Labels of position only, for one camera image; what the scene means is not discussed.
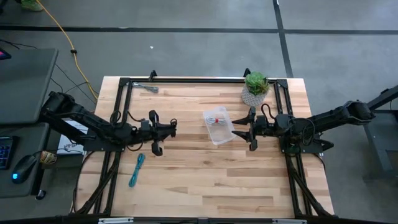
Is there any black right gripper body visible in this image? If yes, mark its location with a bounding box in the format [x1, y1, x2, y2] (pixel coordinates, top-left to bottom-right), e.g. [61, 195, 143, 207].
[248, 106, 277, 152]

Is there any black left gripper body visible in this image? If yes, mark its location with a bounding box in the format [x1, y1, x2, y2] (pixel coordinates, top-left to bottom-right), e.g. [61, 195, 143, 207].
[136, 110, 164, 157]

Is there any clear plastic container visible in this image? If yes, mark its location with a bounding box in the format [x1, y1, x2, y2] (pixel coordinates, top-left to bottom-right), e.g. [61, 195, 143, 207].
[202, 105, 236, 146]

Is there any white cable with red tie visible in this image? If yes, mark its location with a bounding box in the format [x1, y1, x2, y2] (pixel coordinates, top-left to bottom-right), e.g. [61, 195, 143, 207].
[205, 115, 228, 126]

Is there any teal USB-C cable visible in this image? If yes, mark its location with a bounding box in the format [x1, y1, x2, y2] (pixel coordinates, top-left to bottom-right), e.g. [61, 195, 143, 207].
[128, 152, 146, 188]

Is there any silver grey cable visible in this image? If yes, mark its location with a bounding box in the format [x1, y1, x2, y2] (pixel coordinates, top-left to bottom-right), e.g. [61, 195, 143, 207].
[132, 82, 160, 94]

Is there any succulent in white pot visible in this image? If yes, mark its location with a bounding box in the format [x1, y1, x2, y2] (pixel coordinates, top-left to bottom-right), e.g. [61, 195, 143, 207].
[241, 72, 271, 107]

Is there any white printed box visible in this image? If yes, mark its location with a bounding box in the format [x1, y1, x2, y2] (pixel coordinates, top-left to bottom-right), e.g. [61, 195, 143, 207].
[57, 119, 90, 156]

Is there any small gold round object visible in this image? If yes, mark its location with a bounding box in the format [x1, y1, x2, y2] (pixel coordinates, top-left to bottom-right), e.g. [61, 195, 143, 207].
[39, 150, 58, 166]

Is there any black metal stand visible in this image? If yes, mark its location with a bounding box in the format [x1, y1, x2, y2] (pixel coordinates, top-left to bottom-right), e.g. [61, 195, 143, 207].
[362, 84, 398, 181]

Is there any dark desk surface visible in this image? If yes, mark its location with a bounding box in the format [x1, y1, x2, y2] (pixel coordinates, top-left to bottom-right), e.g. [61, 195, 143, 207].
[0, 123, 53, 198]

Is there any black computer mouse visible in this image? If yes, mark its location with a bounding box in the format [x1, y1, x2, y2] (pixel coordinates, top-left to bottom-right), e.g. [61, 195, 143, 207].
[11, 154, 38, 184]

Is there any grey desk panel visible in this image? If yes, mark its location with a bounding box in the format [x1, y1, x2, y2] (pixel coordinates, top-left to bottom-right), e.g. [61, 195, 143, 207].
[0, 48, 59, 125]

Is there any backlit keyboard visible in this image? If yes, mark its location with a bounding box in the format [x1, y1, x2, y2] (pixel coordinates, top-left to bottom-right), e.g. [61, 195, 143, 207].
[0, 136, 18, 171]

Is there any green shoe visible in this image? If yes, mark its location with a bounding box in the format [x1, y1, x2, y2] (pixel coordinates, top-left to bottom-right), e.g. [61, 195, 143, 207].
[20, 0, 44, 12]

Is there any black aluminium frame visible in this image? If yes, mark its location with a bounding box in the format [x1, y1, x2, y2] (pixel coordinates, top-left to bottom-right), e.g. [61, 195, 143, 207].
[70, 68, 335, 224]

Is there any silver metal bracket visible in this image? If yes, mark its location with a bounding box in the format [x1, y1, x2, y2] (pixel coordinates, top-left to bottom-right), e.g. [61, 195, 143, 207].
[98, 217, 134, 224]
[272, 218, 308, 224]

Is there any thin black floor cable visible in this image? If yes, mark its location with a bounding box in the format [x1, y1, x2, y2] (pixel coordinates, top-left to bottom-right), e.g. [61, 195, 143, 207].
[0, 39, 98, 105]

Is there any yellow extension cord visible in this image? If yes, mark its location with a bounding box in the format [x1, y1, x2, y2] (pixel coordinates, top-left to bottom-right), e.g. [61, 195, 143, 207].
[35, 0, 100, 101]

